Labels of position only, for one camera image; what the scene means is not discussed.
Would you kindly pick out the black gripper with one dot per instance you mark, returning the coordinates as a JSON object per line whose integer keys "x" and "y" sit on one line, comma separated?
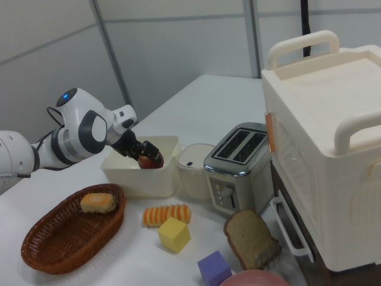
{"x": 126, "y": 144}

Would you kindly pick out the red apple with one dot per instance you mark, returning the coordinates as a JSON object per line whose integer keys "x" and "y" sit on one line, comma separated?
{"x": 147, "y": 164}

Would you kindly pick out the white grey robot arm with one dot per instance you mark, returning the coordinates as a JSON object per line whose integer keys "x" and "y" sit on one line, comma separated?
{"x": 77, "y": 119}

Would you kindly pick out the cream plastic container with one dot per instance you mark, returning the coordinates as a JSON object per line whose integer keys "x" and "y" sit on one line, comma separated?
{"x": 143, "y": 181}

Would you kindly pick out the cream mini bin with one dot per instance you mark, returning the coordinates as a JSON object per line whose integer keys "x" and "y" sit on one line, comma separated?
{"x": 193, "y": 175}

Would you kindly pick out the orange striped bread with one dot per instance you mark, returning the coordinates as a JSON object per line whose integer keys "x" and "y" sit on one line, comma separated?
{"x": 160, "y": 214}

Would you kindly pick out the golden bread roll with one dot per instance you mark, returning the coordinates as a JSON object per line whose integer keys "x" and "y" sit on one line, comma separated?
{"x": 96, "y": 203}

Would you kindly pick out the yellow foam cube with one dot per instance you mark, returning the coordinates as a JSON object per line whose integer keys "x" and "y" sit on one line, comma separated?
{"x": 174, "y": 235}

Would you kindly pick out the cream silver toaster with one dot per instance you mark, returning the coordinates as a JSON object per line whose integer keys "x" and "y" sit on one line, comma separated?
{"x": 238, "y": 181}

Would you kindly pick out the brown wicker basket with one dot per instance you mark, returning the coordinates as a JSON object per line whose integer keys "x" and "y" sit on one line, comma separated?
{"x": 65, "y": 238}

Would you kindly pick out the brown bread slice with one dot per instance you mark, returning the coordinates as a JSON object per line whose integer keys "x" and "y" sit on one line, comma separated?
{"x": 248, "y": 235}

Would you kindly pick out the purple foam cube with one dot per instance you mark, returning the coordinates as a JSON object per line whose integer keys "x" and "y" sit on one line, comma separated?
{"x": 212, "y": 268}

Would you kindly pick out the pink plastic plate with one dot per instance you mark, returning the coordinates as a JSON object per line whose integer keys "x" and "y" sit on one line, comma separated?
{"x": 253, "y": 278}

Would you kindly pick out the cream toy cabinet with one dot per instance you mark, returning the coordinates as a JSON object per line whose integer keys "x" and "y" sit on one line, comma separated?
{"x": 321, "y": 134}

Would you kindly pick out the black vertical pole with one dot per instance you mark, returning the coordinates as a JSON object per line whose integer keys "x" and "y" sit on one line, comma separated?
{"x": 305, "y": 26}

